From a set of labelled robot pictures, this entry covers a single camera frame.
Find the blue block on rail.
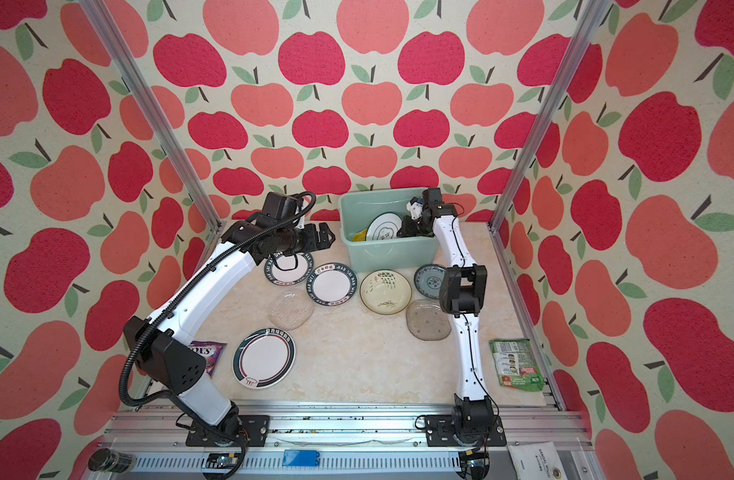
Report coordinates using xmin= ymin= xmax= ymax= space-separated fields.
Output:
xmin=282 ymin=449 xmax=320 ymax=468

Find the black corrugated cable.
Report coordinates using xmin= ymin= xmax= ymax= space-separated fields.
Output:
xmin=117 ymin=190 xmax=318 ymax=480

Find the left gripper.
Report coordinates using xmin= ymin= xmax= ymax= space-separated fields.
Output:
xmin=278 ymin=222 xmax=338 ymax=255

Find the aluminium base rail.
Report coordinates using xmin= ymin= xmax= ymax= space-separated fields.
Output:
xmin=78 ymin=401 xmax=604 ymax=479

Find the white teal-ring plate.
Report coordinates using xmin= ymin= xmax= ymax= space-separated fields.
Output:
xmin=365 ymin=212 xmax=402 ymax=241

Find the white paper sheet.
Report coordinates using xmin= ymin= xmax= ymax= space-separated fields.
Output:
xmin=508 ymin=442 xmax=568 ymax=480

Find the grey glass plate right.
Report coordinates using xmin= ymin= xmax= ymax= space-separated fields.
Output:
xmin=406 ymin=300 xmax=452 ymax=341

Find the green snack bag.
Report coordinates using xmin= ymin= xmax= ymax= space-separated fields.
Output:
xmin=489 ymin=338 xmax=545 ymax=392

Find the yellow dotted plate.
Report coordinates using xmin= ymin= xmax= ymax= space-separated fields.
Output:
xmin=352 ymin=228 xmax=367 ymax=242

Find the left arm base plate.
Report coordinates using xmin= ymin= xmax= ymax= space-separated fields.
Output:
xmin=185 ymin=415 xmax=270 ymax=448

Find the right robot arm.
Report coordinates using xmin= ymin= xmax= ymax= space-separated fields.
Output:
xmin=400 ymin=188 xmax=499 ymax=445

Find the right aluminium frame post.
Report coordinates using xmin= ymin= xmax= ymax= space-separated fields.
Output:
xmin=488 ymin=0 xmax=613 ymax=237

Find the aluminium frame post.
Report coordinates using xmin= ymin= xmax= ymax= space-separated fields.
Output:
xmin=79 ymin=0 xmax=223 ymax=235
xmin=488 ymin=0 xmax=613 ymax=237

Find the purple candy bag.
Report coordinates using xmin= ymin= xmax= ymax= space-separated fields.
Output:
xmin=189 ymin=341 xmax=226 ymax=377

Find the clear glass plate left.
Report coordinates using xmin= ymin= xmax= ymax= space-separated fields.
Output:
xmin=268 ymin=291 xmax=314 ymax=330

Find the cream floral plate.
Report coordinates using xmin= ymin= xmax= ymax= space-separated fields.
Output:
xmin=359 ymin=269 xmax=412 ymax=315

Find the large green-red rim plate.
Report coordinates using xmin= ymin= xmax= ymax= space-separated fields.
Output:
xmin=232 ymin=327 xmax=296 ymax=389

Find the left aluminium frame post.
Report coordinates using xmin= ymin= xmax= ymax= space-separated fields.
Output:
xmin=79 ymin=0 xmax=223 ymax=235

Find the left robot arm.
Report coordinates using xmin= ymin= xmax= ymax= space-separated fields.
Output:
xmin=118 ymin=191 xmax=335 ymax=445

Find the green plastic bin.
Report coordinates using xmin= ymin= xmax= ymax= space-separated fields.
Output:
xmin=339 ymin=187 xmax=439 ymax=273

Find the blue patterned small plate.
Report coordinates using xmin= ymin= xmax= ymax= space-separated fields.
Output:
xmin=413 ymin=264 xmax=446 ymax=300

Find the black cylinder lens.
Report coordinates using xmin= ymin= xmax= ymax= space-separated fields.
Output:
xmin=87 ymin=448 xmax=137 ymax=474

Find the small green-rim plate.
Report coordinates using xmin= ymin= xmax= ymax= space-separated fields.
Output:
xmin=264 ymin=253 xmax=315 ymax=286
xmin=306 ymin=262 xmax=357 ymax=307

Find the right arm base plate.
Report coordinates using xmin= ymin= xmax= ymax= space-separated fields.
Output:
xmin=416 ymin=415 xmax=507 ymax=448

